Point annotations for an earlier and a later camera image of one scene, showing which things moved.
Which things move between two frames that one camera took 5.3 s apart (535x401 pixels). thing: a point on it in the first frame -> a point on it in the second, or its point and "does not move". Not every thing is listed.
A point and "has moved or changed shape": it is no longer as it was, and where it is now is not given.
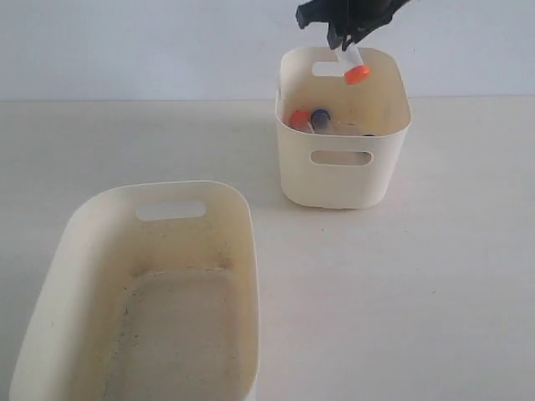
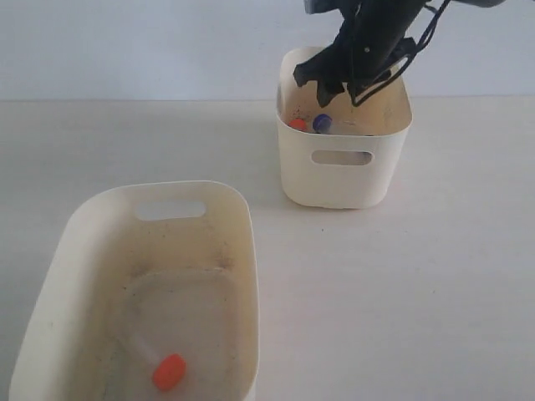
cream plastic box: (151, 296) does not move
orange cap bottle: (352, 61) has moved or changed shape
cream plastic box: (341, 145) does not move
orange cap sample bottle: (300, 122) has moved or changed shape
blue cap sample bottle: (320, 121) has moved or changed shape
